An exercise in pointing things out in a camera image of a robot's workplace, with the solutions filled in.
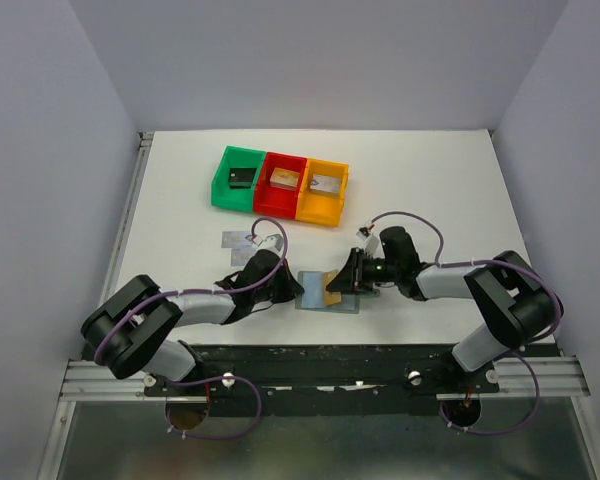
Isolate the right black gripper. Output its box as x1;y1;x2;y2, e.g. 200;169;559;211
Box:
326;246;400;294

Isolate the gold credit card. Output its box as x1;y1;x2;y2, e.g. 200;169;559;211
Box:
321;270;342;307

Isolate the green leather card holder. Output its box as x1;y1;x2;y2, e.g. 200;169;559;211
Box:
295;271;380;314

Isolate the silver credit card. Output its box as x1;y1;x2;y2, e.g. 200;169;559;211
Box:
230;247;257;266
221;231;254;249

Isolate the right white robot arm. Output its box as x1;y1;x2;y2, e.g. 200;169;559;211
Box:
325;226;564;392

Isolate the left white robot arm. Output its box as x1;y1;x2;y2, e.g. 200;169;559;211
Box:
81;250;304;395

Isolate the silver card stack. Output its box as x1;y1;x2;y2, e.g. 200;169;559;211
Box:
309;174;342;197

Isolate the copper card stack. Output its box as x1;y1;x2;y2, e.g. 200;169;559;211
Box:
269;167;300;191

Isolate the black card stack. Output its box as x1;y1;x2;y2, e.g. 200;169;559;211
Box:
228;168;257;189

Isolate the yellow plastic bin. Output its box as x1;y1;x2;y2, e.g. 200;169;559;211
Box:
295;157;349;227

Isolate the red plastic bin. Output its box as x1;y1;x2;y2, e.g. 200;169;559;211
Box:
253;152;307;219

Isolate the green plastic bin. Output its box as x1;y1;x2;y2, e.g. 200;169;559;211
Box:
211;146;266;212

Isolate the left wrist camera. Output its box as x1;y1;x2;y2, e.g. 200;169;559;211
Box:
252;234;286;256

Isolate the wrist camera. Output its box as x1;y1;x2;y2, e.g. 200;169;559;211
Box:
356;220;380;257
252;234;286;256

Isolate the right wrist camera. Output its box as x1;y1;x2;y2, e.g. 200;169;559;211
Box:
356;220;380;257

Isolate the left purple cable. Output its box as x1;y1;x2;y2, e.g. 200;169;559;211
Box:
93;217;289;441

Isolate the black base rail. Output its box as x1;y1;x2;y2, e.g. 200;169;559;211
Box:
144;344;499;417

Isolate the aluminium frame rail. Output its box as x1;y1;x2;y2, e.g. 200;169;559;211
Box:
34;130;155;480

